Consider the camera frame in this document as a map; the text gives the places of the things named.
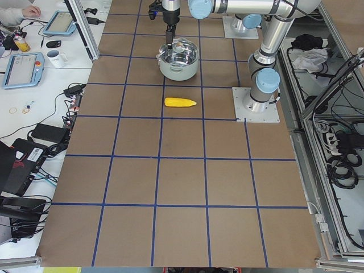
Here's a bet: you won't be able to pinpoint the large black power brick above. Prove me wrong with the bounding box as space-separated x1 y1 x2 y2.
31 123 70 143

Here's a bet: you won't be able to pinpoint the yellow bottle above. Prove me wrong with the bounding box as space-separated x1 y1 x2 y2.
13 35 31 52

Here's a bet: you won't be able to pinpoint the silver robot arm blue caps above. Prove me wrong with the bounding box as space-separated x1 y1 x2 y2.
188 1 321 113

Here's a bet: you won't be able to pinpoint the black cloth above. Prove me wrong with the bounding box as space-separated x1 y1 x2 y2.
291 34 323 51

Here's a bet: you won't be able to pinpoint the coiled black cables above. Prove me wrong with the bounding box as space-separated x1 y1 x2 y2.
326 159 359 189

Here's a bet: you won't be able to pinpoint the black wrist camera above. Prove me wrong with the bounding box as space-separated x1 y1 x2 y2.
148 0 163 20

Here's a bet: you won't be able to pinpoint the black power adapter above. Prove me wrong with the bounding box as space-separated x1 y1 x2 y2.
63 84 86 97

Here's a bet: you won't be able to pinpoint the white power strip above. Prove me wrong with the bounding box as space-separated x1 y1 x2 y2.
325 133 341 156

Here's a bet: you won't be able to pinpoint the black computer mouse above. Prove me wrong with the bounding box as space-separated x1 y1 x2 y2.
46 40 61 48

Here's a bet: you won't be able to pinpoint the white crumpled cloth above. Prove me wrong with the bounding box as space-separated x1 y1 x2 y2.
292 49 328 73

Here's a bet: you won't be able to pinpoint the aluminium frame post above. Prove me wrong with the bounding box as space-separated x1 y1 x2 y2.
64 0 100 61

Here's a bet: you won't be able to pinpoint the white steel cooking pot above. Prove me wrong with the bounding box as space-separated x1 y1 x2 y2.
156 38 199 81

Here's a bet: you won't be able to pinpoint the glass pot lid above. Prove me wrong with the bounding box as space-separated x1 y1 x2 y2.
156 38 199 66

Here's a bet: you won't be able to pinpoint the teach pendant tablet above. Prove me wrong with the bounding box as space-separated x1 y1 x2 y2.
43 10 76 36
2 52 44 89

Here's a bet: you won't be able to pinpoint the yellow corn cob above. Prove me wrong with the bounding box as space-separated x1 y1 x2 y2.
164 97 197 107

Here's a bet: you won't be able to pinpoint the person hand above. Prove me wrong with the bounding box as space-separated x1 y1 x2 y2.
22 5 41 18

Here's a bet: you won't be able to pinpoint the black laptop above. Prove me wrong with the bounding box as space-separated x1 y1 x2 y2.
3 138 48 196

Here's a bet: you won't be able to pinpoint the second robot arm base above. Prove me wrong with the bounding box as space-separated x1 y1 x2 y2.
222 14 262 39

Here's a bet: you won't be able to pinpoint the white mug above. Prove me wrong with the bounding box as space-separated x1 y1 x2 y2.
47 49 68 68

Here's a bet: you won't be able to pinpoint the far teach pendant tablet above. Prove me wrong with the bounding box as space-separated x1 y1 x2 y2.
43 10 76 36

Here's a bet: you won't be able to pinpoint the near teach pendant tablet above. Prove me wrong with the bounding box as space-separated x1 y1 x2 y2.
2 52 44 89

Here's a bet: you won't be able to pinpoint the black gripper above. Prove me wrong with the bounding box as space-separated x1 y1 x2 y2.
162 0 180 49

